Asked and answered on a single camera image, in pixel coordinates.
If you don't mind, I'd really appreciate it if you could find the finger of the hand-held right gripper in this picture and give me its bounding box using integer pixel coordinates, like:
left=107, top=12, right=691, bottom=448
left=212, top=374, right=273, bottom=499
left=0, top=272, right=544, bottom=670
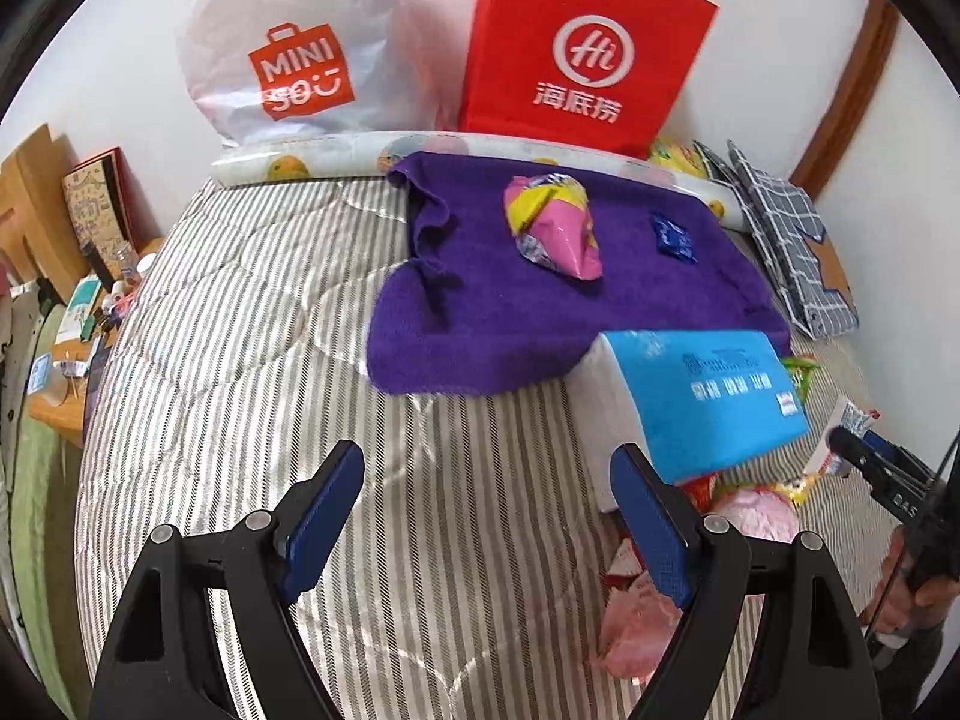
left=827, top=426, right=914, bottom=516
left=872, top=439, right=936, bottom=494

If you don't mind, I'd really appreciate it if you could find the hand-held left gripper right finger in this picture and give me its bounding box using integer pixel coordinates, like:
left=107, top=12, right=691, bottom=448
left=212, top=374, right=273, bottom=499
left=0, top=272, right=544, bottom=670
left=609, top=444, right=880, bottom=720

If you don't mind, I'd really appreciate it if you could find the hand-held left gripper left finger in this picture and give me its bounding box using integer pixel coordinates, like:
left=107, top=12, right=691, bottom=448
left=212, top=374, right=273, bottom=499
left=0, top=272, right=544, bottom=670
left=88, top=439, right=366, bottom=720

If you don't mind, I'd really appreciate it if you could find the person's right forearm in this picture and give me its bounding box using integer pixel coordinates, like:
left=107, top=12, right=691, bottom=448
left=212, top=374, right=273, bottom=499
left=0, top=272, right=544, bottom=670
left=874, top=615, right=950, bottom=695

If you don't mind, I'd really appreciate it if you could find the person's right hand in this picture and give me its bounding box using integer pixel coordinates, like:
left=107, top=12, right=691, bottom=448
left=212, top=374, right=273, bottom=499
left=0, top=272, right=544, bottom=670
left=862, top=529, right=960, bottom=640

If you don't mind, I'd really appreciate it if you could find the blue tissue pack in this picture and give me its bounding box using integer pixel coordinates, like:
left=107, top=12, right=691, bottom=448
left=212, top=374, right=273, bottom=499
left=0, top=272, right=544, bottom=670
left=574, top=328, right=811, bottom=515

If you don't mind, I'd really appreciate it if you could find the striped grey quilt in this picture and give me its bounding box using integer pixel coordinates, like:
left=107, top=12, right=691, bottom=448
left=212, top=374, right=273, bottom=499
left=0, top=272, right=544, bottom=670
left=71, top=165, right=901, bottom=720

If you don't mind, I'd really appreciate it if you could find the large plaid fabric storage box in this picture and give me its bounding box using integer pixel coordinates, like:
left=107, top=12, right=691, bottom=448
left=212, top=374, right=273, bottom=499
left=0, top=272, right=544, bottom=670
left=727, top=139, right=860, bottom=340

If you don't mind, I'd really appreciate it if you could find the purple towel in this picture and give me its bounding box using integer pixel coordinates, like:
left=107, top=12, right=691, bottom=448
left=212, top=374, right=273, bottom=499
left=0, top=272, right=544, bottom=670
left=366, top=152, right=792, bottom=396

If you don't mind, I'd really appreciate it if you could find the wooden nightstand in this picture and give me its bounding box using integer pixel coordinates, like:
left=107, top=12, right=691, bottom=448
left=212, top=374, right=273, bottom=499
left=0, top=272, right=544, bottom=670
left=30, top=236, right=166, bottom=451

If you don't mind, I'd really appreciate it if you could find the green cloth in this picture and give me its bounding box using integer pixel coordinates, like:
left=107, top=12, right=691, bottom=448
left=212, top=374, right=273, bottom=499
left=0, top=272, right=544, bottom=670
left=0, top=292, right=95, bottom=698

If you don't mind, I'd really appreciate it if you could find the small blue candy packet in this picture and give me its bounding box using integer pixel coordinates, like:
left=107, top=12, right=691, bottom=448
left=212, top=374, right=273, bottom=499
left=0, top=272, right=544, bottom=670
left=651, top=211, right=698, bottom=265

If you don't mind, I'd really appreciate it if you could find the pink and yellow snack bag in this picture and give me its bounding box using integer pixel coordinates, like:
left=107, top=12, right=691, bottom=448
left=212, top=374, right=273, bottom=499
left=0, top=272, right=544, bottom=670
left=504, top=172, right=605, bottom=281

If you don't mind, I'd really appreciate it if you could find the teal and white box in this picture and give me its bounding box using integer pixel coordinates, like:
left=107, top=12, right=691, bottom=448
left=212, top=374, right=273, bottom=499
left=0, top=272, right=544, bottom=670
left=64, top=277, right=102, bottom=338

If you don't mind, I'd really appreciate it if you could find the small plaid fabric storage box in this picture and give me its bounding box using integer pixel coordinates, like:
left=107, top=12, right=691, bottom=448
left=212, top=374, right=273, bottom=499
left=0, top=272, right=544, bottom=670
left=694, top=141, right=751, bottom=196

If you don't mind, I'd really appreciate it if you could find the fruit print paper roll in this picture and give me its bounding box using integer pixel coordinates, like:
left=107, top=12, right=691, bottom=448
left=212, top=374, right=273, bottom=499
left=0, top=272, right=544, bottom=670
left=210, top=130, right=751, bottom=230

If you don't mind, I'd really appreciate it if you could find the illustrated cover book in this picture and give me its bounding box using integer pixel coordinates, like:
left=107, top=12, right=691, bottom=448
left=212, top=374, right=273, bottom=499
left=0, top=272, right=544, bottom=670
left=61, top=148, right=162, bottom=271

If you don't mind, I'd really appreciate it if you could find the white plastic shopping bag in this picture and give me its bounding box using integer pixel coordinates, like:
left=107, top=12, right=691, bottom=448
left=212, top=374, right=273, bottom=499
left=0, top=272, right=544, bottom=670
left=176, top=0, right=466, bottom=147

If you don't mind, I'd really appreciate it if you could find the red paper bag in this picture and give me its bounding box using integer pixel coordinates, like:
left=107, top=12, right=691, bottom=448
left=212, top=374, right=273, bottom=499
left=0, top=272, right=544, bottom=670
left=454, top=0, right=721, bottom=160

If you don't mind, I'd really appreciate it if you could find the brown wooden door frame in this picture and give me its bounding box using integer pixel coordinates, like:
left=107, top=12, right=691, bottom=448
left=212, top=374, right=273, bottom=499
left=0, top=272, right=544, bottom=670
left=787, top=0, right=901, bottom=200

